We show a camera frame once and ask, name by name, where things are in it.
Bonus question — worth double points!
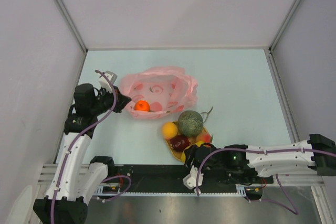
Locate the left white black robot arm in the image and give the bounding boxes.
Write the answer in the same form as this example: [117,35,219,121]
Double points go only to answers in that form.
[33,83,131,223]

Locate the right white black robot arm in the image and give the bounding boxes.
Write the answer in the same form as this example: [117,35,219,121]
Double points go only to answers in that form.
[181,134,335,183]

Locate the fake orange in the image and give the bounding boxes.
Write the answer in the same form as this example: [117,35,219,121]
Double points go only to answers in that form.
[161,122,178,140]

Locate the fake yellow fruit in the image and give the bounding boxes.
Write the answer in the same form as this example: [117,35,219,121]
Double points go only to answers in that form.
[181,141,212,163]

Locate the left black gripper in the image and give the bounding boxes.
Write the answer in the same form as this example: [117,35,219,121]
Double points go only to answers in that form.
[90,84,131,116]

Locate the fake peach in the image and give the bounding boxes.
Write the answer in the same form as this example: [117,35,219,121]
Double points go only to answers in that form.
[196,132,213,143]

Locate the fake dark red apple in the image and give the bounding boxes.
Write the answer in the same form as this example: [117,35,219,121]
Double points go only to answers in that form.
[170,135,190,152]

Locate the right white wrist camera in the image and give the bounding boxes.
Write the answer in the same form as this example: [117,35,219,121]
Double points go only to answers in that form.
[183,166,198,190]

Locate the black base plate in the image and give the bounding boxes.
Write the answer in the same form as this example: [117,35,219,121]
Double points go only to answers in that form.
[107,165,274,194]

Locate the pink plastic bag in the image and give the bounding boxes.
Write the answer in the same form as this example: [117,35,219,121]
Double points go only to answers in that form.
[119,66,198,120]

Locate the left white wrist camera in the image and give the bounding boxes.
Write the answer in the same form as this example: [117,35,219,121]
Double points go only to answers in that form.
[97,71,118,93]

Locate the white slotted cable duct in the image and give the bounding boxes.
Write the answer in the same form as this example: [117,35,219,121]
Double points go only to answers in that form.
[91,185,249,197]

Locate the fake small tangerine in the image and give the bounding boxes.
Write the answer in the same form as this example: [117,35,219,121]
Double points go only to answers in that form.
[134,100,150,112]

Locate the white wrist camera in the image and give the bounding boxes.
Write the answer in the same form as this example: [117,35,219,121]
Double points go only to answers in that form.
[97,71,118,93]
[183,166,198,190]

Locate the fake green melon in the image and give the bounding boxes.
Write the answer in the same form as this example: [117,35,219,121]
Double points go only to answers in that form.
[177,107,213,137]

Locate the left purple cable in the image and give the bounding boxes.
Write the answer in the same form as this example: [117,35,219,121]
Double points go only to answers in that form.
[49,69,132,224]

